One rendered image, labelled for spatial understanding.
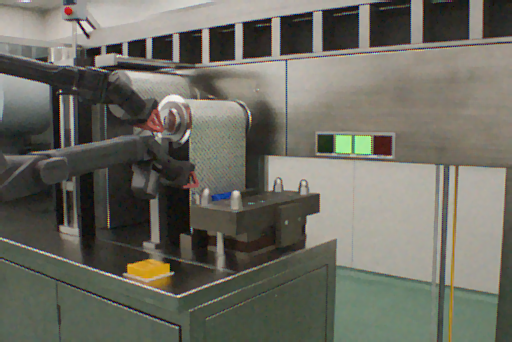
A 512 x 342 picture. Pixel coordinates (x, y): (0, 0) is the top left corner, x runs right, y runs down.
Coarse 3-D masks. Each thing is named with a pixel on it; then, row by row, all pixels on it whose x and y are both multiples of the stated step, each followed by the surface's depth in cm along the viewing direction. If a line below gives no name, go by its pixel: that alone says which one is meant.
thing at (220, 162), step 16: (192, 144) 136; (208, 144) 141; (224, 144) 146; (240, 144) 152; (192, 160) 136; (208, 160) 141; (224, 160) 147; (240, 160) 153; (208, 176) 142; (224, 176) 147; (240, 176) 153; (192, 192) 137; (224, 192) 148
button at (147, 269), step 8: (128, 264) 113; (136, 264) 113; (144, 264) 113; (152, 264) 113; (160, 264) 113; (168, 264) 114; (128, 272) 113; (136, 272) 111; (144, 272) 109; (152, 272) 110; (160, 272) 112; (168, 272) 114
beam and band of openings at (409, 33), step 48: (240, 0) 162; (288, 0) 151; (336, 0) 141; (384, 0) 132; (432, 0) 130; (480, 0) 118; (96, 48) 216; (144, 48) 204; (192, 48) 187; (240, 48) 164; (288, 48) 158; (336, 48) 151; (384, 48) 134
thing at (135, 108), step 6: (132, 90) 126; (132, 96) 125; (138, 96) 127; (126, 102) 124; (132, 102) 125; (138, 102) 127; (144, 102) 128; (150, 102) 128; (156, 102) 128; (126, 108) 126; (132, 108) 126; (138, 108) 127; (144, 108) 128; (150, 108) 127; (126, 114) 131; (132, 114) 128; (138, 114) 128; (144, 114) 126; (150, 114) 127
